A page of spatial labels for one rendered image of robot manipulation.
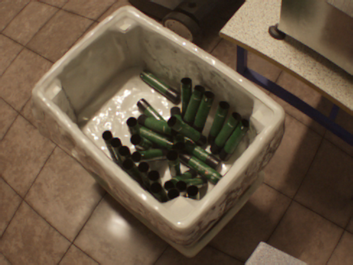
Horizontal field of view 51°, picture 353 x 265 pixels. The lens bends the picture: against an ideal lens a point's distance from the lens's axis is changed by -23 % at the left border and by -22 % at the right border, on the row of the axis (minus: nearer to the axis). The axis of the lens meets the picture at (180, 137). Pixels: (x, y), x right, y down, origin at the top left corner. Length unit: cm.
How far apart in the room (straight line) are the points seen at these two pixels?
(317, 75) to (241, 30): 25
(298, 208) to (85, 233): 89
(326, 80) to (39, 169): 133
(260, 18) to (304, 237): 93
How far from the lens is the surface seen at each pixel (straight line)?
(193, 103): 128
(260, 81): 147
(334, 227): 179
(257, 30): 120
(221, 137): 126
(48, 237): 183
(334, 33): 105
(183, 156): 129
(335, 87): 114
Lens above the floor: 167
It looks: 64 degrees down
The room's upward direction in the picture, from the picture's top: 8 degrees counter-clockwise
